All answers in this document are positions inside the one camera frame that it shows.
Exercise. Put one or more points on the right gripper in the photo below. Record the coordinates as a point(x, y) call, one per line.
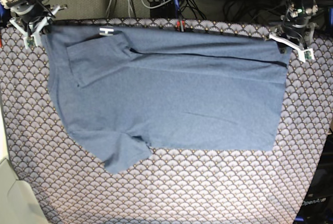
point(31, 25)

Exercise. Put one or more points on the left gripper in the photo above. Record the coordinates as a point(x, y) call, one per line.
point(297, 39)

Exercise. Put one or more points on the blue T-shirt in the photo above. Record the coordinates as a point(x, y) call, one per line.
point(121, 91)

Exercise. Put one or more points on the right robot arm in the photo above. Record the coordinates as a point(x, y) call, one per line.
point(6, 5)

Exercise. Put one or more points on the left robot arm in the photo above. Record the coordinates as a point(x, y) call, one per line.
point(299, 13)

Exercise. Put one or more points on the red table clamp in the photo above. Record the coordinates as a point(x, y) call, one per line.
point(181, 25)

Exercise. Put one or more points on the black OpenArm box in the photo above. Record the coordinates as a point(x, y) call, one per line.
point(317, 205)

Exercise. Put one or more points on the fan-patterned tablecloth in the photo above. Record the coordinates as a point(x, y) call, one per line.
point(172, 186)

